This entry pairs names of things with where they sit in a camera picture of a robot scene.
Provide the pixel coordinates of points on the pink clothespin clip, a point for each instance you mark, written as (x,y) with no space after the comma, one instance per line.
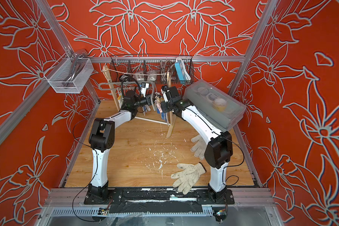
(158,105)

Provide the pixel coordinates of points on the dirty white glove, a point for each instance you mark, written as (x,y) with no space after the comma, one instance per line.
(187,177)
(199,147)

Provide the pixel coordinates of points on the dirty white glove front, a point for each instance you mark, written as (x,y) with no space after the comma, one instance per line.
(187,177)

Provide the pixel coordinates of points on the blue dotted glove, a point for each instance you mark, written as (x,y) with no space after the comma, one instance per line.
(164,117)

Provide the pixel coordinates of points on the light blue box in basket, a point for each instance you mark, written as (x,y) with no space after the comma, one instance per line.
(182,73)

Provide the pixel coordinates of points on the grey clip hanger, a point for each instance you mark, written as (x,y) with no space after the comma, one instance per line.
(121,90)

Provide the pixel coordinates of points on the clear plastic wall bin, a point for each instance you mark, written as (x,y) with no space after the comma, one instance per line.
(69,75)

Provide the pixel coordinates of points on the dirty white glove right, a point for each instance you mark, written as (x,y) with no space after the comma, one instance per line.
(199,147)

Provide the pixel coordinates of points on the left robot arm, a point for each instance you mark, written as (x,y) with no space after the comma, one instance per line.
(102,138)

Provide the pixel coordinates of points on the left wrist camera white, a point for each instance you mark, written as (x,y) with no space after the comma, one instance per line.
(143,88)

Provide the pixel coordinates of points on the white dice block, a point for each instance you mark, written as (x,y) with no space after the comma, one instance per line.
(139,76)

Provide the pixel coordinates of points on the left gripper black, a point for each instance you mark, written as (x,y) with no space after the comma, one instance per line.
(148,98)

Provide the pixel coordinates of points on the black wire basket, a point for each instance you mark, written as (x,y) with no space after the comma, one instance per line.
(157,68)

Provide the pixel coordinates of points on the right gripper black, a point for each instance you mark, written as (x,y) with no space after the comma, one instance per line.
(165,109)

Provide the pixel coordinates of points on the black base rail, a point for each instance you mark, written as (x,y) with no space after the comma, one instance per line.
(162,200)

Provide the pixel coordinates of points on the wooden drying rack stand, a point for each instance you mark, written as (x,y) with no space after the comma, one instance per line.
(170,117)

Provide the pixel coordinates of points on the grey plastic storage box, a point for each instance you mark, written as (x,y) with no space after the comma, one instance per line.
(219,108)

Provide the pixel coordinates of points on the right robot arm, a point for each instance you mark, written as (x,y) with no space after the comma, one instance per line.
(218,152)

